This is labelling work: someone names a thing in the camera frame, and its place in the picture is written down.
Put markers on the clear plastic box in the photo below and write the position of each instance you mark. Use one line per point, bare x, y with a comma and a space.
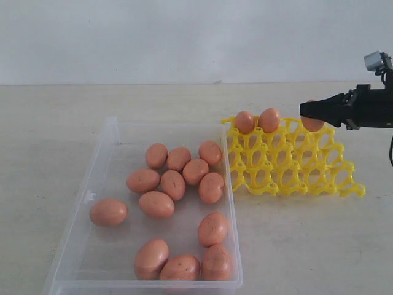
100, 260

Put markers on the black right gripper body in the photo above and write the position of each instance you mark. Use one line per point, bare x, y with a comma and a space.
370, 108

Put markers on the brown egg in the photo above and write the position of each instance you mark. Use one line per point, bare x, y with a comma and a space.
156, 156
213, 229
312, 125
108, 213
211, 152
211, 188
217, 264
150, 259
156, 204
194, 171
143, 180
178, 158
172, 183
182, 267
269, 120
244, 122

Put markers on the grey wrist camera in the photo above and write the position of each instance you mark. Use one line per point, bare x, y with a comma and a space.
378, 62

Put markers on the yellow plastic egg tray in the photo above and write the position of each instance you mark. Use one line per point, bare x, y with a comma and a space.
289, 161

